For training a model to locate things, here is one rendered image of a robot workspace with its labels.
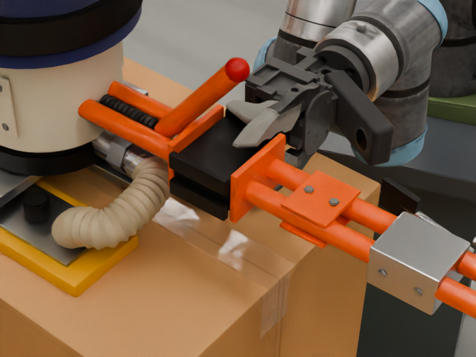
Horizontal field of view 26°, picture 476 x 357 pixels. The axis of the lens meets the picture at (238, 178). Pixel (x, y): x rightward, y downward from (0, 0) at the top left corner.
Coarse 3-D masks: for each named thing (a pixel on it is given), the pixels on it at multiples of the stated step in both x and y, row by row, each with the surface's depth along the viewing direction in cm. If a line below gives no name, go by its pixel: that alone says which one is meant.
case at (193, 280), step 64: (128, 64) 136; (64, 192) 117; (0, 256) 109; (128, 256) 110; (192, 256) 110; (256, 256) 110; (320, 256) 114; (0, 320) 108; (64, 320) 103; (128, 320) 103; (192, 320) 103; (256, 320) 107; (320, 320) 122
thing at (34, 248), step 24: (24, 192) 113; (48, 192) 114; (0, 216) 110; (24, 216) 111; (48, 216) 110; (0, 240) 109; (24, 240) 108; (48, 240) 108; (24, 264) 108; (48, 264) 106; (72, 264) 106; (96, 264) 106; (72, 288) 104
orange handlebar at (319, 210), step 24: (120, 96) 109; (144, 96) 108; (96, 120) 106; (120, 120) 105; (144, 144) 103; (288, 168) 100; (264, 192) 97; (312, 192) 96; (336, 192) 97; (360, 192) 97; (288, 216) 96; (312, 216) 94; (336, 216) 94; (360, 216) 96; (384, 216) 95; (312, 240) 95; (336, 240) 93; (360, 240) 92; (456, 288) 88
